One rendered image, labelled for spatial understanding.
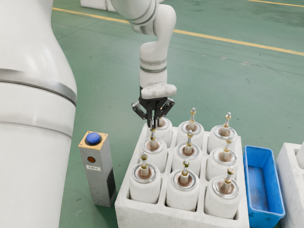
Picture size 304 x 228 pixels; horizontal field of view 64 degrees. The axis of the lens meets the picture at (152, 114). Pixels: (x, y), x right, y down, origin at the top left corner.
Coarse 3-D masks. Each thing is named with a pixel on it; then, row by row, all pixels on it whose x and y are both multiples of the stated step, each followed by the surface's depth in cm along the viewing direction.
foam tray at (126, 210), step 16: (144, 128) 100; (176, 128) 100; (240, 144) 93; (208, 160) 88; (240, 160) 87; (128, 176) 81; (240, 176) 81; (128, 192) 78; (160, 192) 77; (128, 208) 73; (144, 208) 72; (160, 208) 72; (240, 208) 72; (128, 224) 79; (144, 224) 77; (160, 224) 75; (176, 224) 72; (192, 224) 71; (208, 224) 69; (224, 224) 68; (240, 224) 68
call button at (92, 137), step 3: (93, 132) 76; (87, 135) 75; (90, 135) 75; (93, 135) 75; (96, 135) 75; (99, 135) 75; (87, 138) 74; (90, 138) 74; (93, 138) 74; (96, 138) 74; (99, 138) 75; (90, 141) 73; (93, 141) 73; (96, 141) 74
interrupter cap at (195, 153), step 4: (180, 144) 82; (184, 144) 83; (192, 144) 83; (180, 148) 81; (184, 148) 81; (192, 148) 81; (196, 148) 81; (180, 152) 80; (184, 152) 80; (192, 152) 80; (196, 152) 80; (180, 156) 78; (184, 156) 78; (188, 156) 78; (192, 156) 78; (196, 156) 78
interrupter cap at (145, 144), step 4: (144, 140) 84; (148, 140) 84; (156, 140) 84; (160, 140) 84; (144, 144) 83; (148, 144) 83; (156, 144) 83; (160, 144) 82; (144, 148) 81; (148, 148) 81; (152, 148) 81; (156, 148) 81; (160, 148) 81; (148, 152) 80; (152, 152) 79; (156, 152) 79
